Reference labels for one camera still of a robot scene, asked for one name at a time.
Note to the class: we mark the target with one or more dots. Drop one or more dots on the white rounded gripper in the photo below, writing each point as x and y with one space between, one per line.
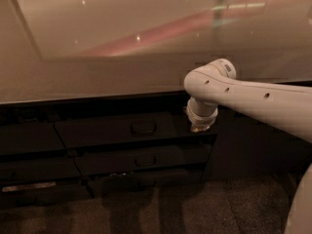
203 118

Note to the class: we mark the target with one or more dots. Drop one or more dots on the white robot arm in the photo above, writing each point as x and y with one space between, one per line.
283 107

